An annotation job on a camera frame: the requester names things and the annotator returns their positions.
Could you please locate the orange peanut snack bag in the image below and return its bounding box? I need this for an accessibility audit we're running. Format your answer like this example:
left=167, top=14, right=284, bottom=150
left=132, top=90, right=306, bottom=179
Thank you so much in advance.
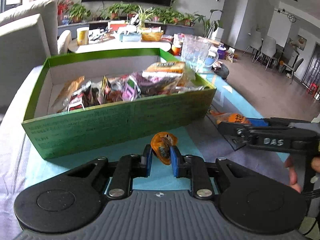
left=208, top=109, right=251, bottom=125

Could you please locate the orange jelly cup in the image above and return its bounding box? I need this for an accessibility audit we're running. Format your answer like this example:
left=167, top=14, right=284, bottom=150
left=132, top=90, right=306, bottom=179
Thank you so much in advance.
left=150, top=132, right=178, bottom=165

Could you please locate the beige stick sachet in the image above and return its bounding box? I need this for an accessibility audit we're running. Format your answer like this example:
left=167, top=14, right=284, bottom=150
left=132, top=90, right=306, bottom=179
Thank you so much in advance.
left=51, top=76, right=85, bottom=109

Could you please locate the black red snack packet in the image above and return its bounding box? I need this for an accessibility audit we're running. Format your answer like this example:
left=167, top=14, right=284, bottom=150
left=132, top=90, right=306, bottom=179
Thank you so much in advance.
left=67, top=80, right=94, bottom=112

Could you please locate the orange cracker packet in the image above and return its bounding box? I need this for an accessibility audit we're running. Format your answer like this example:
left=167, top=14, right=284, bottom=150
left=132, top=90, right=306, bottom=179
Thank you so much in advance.
left=144, top=61, right=195, bottom=82

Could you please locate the person right hand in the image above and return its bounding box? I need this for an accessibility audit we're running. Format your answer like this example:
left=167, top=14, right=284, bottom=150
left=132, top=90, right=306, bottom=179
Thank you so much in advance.
left=284, top=155, right=320, bottom=194

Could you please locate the blue patterned table mat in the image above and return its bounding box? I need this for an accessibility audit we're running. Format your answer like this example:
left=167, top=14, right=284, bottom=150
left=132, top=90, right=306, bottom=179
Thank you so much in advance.
left=22, top=67, right=289, bottom=194

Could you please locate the purple green snack packet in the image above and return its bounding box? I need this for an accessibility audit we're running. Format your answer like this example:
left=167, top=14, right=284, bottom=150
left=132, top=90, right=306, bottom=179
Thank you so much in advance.
left=122, top=75, right=141, bottom=101

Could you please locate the dark snack packet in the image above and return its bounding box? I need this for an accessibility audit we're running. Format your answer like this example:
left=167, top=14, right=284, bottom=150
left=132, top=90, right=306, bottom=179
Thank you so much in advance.
left=99, top=76, right=112, bottom=104

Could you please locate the purple gift bag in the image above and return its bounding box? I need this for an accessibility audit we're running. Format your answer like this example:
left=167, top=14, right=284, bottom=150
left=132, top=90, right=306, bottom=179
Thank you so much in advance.
left=217, top=46, right=227, bottom=60

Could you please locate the green cardboard box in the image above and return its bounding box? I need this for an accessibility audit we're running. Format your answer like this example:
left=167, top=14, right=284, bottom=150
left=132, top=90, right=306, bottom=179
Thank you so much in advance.
left=22, top=48, right=216, bottom=159

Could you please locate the clear glass mug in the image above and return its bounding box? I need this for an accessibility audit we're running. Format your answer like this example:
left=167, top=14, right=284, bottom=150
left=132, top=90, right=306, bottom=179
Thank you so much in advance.
left=181, top=34, right=219, bottom=73

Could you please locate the blue plastic tray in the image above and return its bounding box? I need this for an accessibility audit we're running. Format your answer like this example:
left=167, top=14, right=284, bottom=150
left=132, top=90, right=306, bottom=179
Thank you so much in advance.
left=119, top=33, right=141, bottom=42

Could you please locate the yellow wicker basket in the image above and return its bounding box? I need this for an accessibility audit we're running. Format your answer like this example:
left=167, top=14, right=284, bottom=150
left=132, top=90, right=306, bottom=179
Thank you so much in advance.
left=141, top=30, right=164, bottom=42

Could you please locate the round white coffee table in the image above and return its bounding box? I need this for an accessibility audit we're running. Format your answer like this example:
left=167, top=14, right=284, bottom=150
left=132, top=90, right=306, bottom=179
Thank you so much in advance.
left=68, top=39, right=171, bottom=53

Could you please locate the yellow tin can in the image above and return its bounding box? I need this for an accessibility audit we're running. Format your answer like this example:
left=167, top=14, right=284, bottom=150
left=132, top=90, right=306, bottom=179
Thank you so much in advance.
left=76, top=27, right=89, bottom=46

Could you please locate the grey sofa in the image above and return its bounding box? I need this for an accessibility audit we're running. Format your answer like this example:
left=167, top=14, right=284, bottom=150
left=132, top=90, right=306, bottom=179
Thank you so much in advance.
left=0, top=0, right=72, bottom=108

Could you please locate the red flower decoration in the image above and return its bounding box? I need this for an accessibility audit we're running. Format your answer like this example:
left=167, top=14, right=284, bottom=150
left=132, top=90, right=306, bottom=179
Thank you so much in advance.
left=57, top=0, right=73, bottom=20

